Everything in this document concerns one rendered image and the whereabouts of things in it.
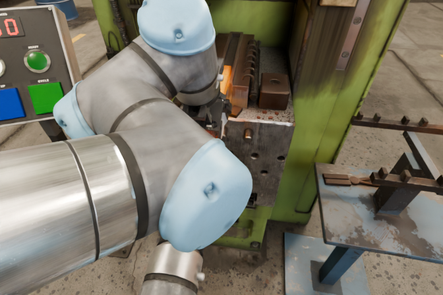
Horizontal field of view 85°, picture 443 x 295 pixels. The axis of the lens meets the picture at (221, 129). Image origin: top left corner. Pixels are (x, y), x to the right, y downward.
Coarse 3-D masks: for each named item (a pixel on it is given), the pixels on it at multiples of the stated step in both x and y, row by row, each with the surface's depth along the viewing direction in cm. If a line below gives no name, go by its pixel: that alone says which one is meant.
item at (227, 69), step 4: (224, 68) 76; (228, 68) 76; (224, 72) 74; (228, 72) 74; (224, 76) 72; (228, 76) 72; (224, 80) 70; (228, 80) 72; (220, 84) 68; (224, 84) 68; (220, 88) 67; (224, 88) 67; (224, 92) 65; (216, 136) 51
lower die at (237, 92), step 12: (216, 36) 104; (228, 36) 101; (240, 36) 98; (252, 36) 100; (216, 48) 92; (240, 48) 92; (252, 48) 91; (240, 60) 84; (240, 72) 77; (240, 84) 72; (228, 96) 74; (240, 96) 73
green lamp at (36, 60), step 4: (36, 52) 61; (28, 56) 61; (32, 56) 61; (36, 56) 61; (40, 56) 61; (44, 56) 62; (28, 60) 61; (32, 60) 61; (36, 60) 61; (40, 60) 61; (44, 60) 62; (28, 64) 61; (32, 64) 61; (36, 64) 61; (40, 64) 62; (44, 64) 62; (36, 68) 62; (40, 68) 62
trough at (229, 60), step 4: (232, 36) 101; (236, 36) 102; (232, 40) 99; (236, 40) 99; (232, 44) 96; (236, 44) 96; (228, 48) 91; (232, 48) 93; (236, 48) 93; (228, 52) 90; (232, 52) 90; (228, 56) 88; (232, 56) 88; (224, 60) 83; (228, 60) 85; (232, 60) 85; (224, 64) 83; (228, 64) 83; (232, 64) 83; (228, 84) 73
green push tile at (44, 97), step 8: (32, 88) 62; (40, 88) 62; (48, 88) 63; (56, 88) 63; (32, 96) 62; (40, 96) 62; (48, 96) 63; (56, 96) 63; (40, 104) 63; (48, 104) 63; (40, 112) 63; (48, 112) 64
